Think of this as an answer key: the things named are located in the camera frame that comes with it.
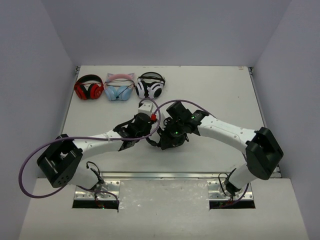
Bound metal base plate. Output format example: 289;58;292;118
73;179;121;201
207;178;254;201

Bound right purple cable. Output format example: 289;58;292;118
153;99;251;205

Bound blue pink cat-ear headphones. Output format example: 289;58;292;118
103;73;135;101

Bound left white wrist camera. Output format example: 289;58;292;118
137;98;155;117

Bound red black headphones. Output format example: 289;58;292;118
73;74;104;100

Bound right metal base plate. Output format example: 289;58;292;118
207;178;254;201

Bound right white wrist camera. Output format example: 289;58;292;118
150;112;166;130

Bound white black striped headphones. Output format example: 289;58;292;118
135;71;166;99

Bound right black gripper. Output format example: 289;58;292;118
157;120;186;151

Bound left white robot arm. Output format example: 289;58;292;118
36;113;155;191

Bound black headset with cable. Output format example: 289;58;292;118
146;117;181;148

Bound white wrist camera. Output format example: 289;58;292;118
137;98;155;117
150;112;166;130

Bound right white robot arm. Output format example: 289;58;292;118
158;100;284;196

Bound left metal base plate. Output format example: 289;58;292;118
73;179;121;201

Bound metal table edge rail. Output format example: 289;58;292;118
97;171;282;180

